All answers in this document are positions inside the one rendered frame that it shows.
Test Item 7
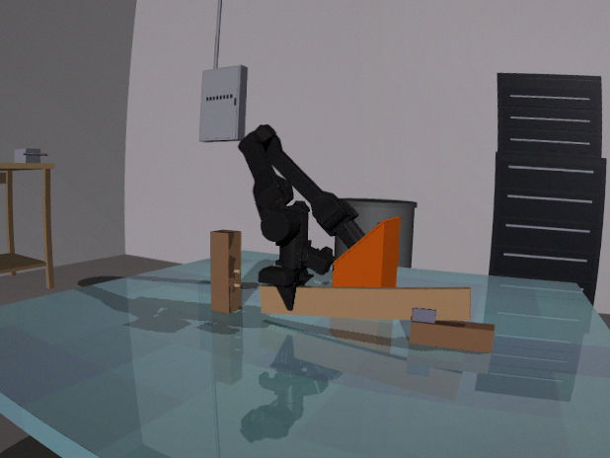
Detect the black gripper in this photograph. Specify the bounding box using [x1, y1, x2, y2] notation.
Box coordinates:
[258, 236, 314, 311]

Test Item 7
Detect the long tan wooden rail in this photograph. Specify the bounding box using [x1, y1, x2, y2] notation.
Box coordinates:
[260, 284, 471, 321]

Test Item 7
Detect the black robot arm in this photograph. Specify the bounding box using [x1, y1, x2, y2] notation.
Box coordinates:
[238, 124, 365, 275]

